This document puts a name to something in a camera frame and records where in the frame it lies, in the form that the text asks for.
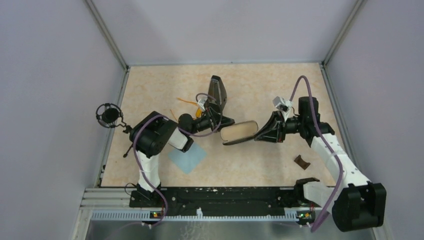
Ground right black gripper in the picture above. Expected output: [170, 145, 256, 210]
[253, 110, 304, 143]

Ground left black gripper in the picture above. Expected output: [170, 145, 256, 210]
[188, 106, 235, 136]

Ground black glasses case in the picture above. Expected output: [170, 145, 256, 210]
[220, 120, 259, 146]

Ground orange sunglasses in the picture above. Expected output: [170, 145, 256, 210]
[169, 97, 203, 121]

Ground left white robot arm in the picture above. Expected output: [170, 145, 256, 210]
[129, 108, 235, 207]

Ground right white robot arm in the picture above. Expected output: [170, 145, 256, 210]
[254, 96, 387, 232]

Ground black metronome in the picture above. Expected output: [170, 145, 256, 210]
[207, 75, 228, 113]

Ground small brown holder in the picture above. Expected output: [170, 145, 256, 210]
[293, 154, 311, 170]

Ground blue cleaning cloth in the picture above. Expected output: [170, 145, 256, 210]
[168, 143, 207, 174]

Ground black microphone on tripod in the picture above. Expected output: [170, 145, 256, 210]
[95, 102, 135, 158]

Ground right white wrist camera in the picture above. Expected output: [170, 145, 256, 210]
[272, 96, 293, 114]

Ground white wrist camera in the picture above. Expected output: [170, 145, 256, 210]
[197, 97, 209, 112]
[272, 96, 293, 114]

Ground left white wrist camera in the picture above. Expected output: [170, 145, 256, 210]
[197, 97, 209, 112]

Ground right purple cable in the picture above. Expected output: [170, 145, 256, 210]
[289, 75, 344, 233]

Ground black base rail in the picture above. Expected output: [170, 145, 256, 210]
[129, 186, 318, 217]

